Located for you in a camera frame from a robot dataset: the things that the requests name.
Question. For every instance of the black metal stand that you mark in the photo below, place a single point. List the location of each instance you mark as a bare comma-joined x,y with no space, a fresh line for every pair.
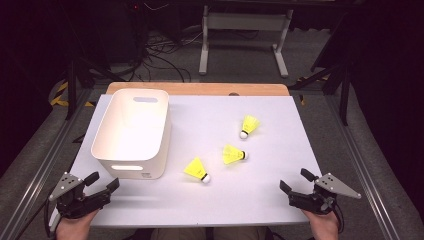
345,96
71,90

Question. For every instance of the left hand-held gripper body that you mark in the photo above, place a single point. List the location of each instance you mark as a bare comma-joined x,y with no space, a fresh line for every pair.
71,203

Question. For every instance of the person's right hand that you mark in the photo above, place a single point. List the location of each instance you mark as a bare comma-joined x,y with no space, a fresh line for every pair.
325,228

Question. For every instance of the aluminium floor rail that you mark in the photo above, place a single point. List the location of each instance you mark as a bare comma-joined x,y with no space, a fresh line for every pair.
363,163
40,170

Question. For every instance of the person's left hand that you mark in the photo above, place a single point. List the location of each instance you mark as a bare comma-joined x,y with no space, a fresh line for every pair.
73,230

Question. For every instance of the white metal stand frame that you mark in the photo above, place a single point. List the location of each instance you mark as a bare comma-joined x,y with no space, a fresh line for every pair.
245,21

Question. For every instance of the yellow shuttlecock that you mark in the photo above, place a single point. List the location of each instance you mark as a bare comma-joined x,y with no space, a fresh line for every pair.
231,154
196,168
250,125

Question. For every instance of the white plastic bin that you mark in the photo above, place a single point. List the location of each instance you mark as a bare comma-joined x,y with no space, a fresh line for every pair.
133,133

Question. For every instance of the wooden table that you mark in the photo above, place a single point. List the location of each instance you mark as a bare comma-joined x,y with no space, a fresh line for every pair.
200,88

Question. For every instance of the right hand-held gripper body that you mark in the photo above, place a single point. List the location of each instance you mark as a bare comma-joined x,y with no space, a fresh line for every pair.
315,201

